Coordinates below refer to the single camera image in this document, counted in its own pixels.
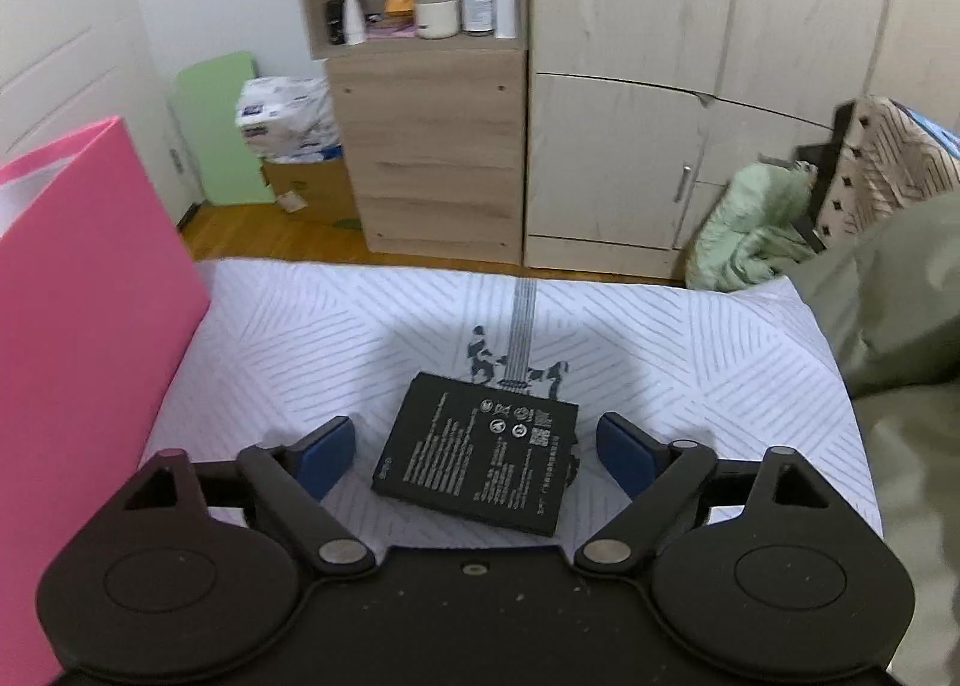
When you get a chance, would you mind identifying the pink cardboard box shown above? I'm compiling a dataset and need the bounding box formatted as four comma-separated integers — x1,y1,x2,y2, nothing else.
0,117,211,686

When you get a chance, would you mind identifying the wooden bookshelf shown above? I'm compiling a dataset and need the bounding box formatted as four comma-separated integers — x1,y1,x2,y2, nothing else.
289,0,530,267

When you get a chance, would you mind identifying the brown cardboard box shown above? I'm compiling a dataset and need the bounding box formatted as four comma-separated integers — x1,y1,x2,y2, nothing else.
259,157,362,228

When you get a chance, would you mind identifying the black device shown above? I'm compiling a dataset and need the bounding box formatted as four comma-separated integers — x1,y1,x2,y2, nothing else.
371,371,582,538

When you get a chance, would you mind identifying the beige diamond-pattern bag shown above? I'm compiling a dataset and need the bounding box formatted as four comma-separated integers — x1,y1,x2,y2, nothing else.
814,97,960,241

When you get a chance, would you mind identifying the white door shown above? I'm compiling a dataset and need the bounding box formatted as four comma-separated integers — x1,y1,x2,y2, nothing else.
0,0,196,229

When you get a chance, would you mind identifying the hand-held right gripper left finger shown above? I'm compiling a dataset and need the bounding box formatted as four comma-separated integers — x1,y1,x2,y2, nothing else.
120,416,377,577

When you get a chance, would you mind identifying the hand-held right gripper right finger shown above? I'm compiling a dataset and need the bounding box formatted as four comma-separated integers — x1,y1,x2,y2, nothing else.
574,412,841,577

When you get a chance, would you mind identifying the white spray bottle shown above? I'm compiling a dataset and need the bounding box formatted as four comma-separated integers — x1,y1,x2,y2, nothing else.
339,0,368,46

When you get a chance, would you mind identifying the light green panel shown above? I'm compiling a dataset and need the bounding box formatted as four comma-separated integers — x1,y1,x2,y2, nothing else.
174,52,276,207

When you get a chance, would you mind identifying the white striped cloth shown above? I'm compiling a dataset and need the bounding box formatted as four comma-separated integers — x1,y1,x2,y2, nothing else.
139,257,882,552

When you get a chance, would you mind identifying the light green cloth bundle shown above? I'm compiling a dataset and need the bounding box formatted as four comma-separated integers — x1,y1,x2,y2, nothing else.
686,161,820,293

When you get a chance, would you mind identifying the olive green jacket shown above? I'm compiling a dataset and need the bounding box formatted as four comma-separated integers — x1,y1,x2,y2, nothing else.
791,187,960,686

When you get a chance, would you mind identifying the white jar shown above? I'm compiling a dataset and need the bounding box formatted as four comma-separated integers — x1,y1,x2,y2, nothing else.
415,0,460,40

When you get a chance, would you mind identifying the light wood wardrobe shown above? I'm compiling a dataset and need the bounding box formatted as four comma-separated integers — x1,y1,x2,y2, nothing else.
521,0,960,282

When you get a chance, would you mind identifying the pack of paper rolls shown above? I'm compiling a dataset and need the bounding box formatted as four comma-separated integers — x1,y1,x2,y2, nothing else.
235,77,344,163

